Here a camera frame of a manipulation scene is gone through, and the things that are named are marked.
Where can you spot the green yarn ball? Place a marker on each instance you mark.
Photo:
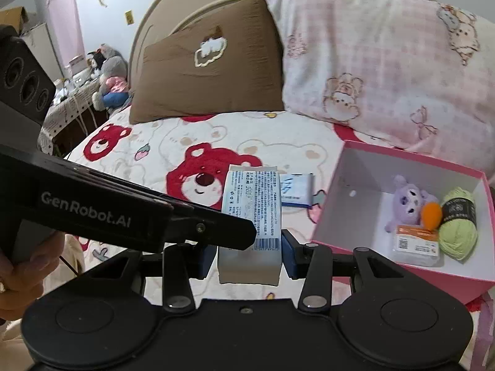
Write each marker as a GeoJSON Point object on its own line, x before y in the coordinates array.
{"type": "Point", "coordinates": [456, 239]}

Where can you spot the orange carrot toy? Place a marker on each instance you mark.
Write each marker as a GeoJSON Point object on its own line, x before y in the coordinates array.
{"type": "Point", "coordinates": [431, 216]}

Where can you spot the clear plastic box orange label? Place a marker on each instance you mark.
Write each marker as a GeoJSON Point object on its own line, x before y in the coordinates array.
{"type": "Point", "coordinates": [413, 251]}

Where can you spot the black plush toy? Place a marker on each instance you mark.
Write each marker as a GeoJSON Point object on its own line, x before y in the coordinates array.
{"type": "Point", "coordinates": [96, 60]}

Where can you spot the yellow wall socket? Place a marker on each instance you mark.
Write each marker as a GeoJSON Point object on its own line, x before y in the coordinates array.
{"type": "Point", "coordinates": [129, 17]}

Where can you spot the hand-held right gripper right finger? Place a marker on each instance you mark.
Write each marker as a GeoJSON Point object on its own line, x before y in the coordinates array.
{"type": "Point", "coordinates": [288, 256]}

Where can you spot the pink cardboard box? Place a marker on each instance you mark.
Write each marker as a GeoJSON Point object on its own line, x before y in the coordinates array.
{"type": "Point", "coordinates": [355, 208]}

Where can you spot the beige headboard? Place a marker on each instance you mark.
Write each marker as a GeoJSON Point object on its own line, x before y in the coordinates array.
{"type": "Point", "coordinates": [185, 7]}

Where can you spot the white cabinet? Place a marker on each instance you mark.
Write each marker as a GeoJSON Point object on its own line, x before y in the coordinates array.
{"type": "Point", "coordinates": [40, 46]}

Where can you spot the grey plush toy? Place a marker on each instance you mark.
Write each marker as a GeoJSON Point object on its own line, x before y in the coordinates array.
{"type": "Point", "coordinates": [114, 81]}

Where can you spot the blue and white packet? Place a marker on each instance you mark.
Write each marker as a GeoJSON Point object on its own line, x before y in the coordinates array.
{"type": "Point", "coordinates": [297, 189]}

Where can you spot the pink checkered pillow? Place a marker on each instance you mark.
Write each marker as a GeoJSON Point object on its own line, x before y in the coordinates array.
{"type": "Point", "coordinates": [386, 65]}

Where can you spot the person's left hand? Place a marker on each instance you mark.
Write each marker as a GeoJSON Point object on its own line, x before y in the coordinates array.
{"type": "Point", "coordinates": [23, 290]}

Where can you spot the purple plush toy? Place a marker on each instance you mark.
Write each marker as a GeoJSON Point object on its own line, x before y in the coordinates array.
{"type": "Point", "coordinates": [406, 201]}

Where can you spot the pink curtain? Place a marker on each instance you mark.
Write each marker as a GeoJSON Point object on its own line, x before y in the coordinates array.
{"type": "Point", "coordinates": [67, 19]}

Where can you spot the table with printed cloth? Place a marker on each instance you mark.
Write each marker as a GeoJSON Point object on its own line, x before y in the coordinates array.
{"type": "Point", "coordinates": [65, 112]}

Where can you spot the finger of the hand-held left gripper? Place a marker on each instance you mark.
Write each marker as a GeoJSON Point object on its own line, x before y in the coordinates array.
{"type": "Point", "coordinates": [224, 230]}

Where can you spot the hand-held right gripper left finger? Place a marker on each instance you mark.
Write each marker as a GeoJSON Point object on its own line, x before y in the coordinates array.
{"type": "Point", "coordinates": [207, 264]}

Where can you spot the brown pillow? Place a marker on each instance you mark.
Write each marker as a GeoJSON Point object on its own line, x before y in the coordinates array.
{"type": "Point", "coordinates": [232, 65]}

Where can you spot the white tissue pack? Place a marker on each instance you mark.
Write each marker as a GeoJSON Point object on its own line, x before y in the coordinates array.
{"type": "Point", "coordinates": [247, 266]}

